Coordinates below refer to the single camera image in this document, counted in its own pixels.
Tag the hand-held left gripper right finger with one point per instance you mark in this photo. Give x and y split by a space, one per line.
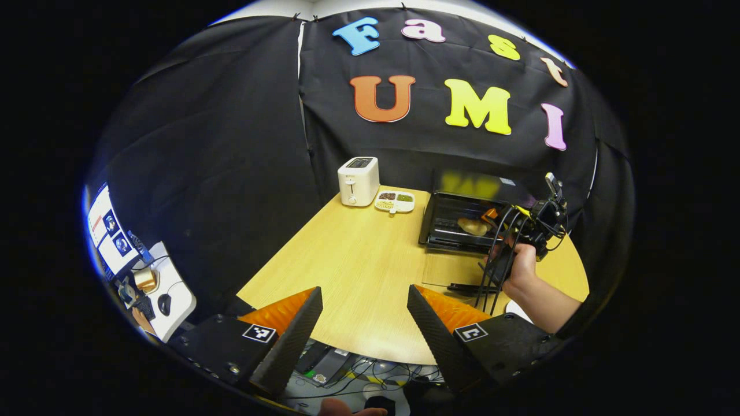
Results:
436 341

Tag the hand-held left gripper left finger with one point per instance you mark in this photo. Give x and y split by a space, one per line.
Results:
289 344

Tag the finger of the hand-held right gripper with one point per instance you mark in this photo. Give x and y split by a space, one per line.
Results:
491 216

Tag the golden croissant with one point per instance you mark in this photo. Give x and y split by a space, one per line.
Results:
472 226

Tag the black electric oven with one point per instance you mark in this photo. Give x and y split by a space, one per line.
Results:
451 225

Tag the white plate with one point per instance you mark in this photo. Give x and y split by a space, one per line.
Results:
517 311

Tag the white divided snack tray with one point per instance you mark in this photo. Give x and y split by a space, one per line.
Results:
395 201

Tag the white desk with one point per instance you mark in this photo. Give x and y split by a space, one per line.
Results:
179 294

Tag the black computer mouse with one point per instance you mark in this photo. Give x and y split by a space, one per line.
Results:
165 304

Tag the white toaster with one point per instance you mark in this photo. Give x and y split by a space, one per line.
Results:
358 184

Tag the black keyboard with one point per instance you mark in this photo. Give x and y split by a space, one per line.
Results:
143 306

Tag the copper cup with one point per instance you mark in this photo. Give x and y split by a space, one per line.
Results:
145 281

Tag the black backdrop cloth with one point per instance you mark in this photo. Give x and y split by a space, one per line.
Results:
219 144

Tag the computer monitor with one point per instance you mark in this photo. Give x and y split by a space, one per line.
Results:
110 231

